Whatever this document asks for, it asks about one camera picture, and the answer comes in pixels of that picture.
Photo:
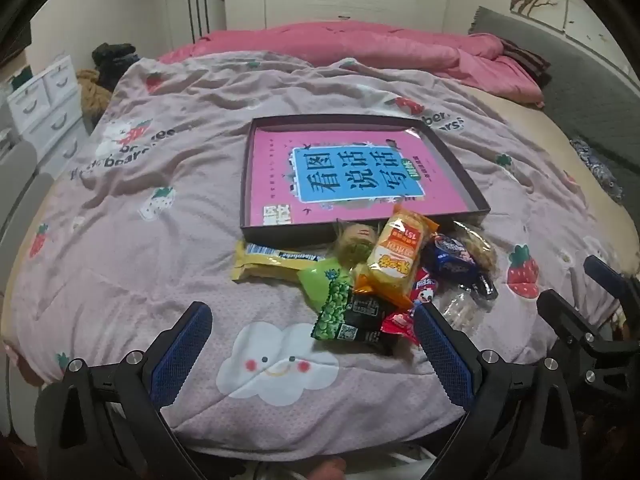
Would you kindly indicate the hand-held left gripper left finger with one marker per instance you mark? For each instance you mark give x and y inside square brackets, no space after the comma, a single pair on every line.
[180,355]

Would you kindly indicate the clear brown pastry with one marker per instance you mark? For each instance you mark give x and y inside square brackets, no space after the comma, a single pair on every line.
[482,252]

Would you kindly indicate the dark clothes pile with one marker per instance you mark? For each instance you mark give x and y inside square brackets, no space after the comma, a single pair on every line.
[112,60]

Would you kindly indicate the blue patterned cloth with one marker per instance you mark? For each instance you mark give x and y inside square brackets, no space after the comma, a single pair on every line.
[597,167]

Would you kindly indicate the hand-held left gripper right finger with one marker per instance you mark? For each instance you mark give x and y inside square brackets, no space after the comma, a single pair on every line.
[442,355]

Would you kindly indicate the beige bedsheet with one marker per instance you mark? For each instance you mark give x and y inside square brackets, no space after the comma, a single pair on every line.
[540,130]

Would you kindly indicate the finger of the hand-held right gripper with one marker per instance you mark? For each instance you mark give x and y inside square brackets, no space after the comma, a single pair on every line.
[602,272]
[565,317]

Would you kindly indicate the long yellow candy packet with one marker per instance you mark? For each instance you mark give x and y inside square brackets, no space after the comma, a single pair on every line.
[260,267]

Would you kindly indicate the white drawer cabinet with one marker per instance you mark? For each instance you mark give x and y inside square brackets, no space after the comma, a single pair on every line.
[45,105]

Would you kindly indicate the pink book with blue label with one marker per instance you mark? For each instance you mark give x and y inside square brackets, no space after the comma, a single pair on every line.
[270,175]

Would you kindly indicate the pink quilt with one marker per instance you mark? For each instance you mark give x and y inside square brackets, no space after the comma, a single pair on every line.
[350,40]

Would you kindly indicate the yellow-brown knit cloth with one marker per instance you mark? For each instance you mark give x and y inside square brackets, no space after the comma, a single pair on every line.
[92,95]

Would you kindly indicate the red candy packet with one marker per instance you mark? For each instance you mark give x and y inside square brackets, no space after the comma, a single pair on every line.
[400,322]

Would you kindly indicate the round green cake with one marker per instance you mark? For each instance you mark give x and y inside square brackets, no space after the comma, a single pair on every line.
[357,245]

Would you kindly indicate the dark red striped cloth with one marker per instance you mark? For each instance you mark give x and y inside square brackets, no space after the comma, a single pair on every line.
[530,62]

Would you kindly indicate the grey quilted headboard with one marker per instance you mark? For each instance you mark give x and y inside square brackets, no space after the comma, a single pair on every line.
[575,85]

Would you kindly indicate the black green pea packet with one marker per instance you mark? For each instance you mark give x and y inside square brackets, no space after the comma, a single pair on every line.
[340,310]

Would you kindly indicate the dark shallow cardboard box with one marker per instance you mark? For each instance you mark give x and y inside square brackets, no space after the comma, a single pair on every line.
[285,234]

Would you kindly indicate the orange rice cracker packet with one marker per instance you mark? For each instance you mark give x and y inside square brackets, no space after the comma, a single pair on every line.
[395,260]

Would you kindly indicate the clear plastic wrapped snack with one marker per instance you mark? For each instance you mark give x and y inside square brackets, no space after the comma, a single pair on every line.
[460,310]

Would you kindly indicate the pink strawberry printed blanket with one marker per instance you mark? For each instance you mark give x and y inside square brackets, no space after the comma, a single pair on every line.
[175,260]

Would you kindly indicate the coat rack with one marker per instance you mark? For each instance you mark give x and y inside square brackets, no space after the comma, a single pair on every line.
[196,15]

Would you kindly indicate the light green snack pouch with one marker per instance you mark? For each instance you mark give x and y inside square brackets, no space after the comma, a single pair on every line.
[315,282]

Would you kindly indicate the blue cookie packet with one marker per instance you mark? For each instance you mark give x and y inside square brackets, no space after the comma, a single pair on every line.
[450,255]

